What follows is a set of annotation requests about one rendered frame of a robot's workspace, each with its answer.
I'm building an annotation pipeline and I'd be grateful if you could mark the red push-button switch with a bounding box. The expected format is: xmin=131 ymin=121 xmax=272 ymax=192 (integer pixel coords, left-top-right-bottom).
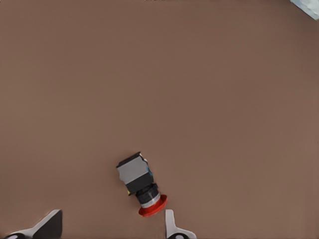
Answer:
xmin=115 ymin=152 xmax=168 ymax=218

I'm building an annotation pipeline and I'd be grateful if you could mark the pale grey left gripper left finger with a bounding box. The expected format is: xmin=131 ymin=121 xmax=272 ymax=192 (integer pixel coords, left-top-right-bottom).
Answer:
xmin=1 ymin=209 xmax=63 ymax=239

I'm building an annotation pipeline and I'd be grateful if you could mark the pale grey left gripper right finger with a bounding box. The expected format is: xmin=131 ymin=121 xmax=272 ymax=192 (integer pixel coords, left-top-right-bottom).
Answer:
xmin=165 ymin=209 xmax=197 ymax=239

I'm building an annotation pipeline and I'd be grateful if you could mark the pale blue tray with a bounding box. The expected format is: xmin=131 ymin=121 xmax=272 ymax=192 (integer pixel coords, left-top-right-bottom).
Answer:
xmin=290 ymin=0 xmax=319 ymax=19

